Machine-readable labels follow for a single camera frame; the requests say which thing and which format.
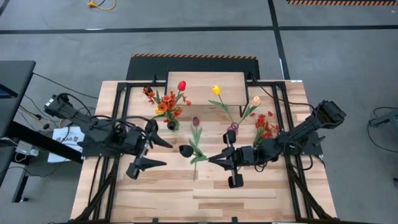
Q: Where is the thin black floor cable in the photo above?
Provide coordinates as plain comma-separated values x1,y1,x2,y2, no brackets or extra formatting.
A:
32,72,100,100

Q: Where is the orange artificial flower bunch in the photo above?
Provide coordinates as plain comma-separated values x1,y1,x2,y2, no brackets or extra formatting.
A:
142,86,192,124
248,110,280,147

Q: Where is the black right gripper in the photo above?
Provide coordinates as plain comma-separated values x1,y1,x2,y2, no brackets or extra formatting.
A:
208,129,259,189

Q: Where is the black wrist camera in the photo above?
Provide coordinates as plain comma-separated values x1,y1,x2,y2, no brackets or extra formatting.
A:
239,146,256,165
124,129,141,151

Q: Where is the white printed paper sheet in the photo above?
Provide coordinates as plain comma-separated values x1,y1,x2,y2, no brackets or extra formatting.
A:
47,126,87,164

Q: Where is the black hazard-striped floor mat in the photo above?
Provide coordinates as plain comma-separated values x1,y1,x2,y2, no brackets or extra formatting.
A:
126,53,261,81

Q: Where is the black desk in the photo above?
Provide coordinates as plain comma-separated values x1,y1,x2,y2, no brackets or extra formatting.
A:
0,60,84,203

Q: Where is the black aluminium rig frame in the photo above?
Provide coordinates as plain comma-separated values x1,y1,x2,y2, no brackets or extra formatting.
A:
70,73,340,224

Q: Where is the black yellow hazard strip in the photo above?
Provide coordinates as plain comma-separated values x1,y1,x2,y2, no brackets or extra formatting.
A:
285,0,398,7

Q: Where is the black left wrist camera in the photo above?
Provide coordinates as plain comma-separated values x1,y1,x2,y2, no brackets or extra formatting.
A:
124,129,141,151

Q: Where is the green glass vase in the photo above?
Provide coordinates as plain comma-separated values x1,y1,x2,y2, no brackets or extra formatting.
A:
166,119,181,133

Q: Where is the pink glass vase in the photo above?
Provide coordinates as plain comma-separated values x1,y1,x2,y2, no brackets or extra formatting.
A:
228,121,241,136

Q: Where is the white power strip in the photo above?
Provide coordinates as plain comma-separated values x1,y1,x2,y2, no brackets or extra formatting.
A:
14,140,40,157

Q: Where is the grey floor device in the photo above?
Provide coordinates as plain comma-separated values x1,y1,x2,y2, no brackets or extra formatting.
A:
368,108,398,128

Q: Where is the dark red artificial tulip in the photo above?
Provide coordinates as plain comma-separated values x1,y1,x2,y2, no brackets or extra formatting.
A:
190,116,203,183

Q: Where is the yellow floor cable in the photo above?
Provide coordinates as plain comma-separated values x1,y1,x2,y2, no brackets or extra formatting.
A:
86,0,118,11

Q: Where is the dark laptop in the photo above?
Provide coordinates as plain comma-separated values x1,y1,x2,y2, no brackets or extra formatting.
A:
0,83,19,100

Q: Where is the cream artificial tulip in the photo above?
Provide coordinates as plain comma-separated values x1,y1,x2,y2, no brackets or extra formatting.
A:
236,95,262,126

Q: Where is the wooden shelf with black legs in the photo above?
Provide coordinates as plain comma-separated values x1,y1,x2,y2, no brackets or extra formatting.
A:
164,70,250,118

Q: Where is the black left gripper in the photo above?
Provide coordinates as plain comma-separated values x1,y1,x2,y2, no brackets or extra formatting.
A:
124,119,174,180

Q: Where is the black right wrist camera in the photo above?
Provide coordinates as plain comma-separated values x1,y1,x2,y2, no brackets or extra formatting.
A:
239,146,256,165

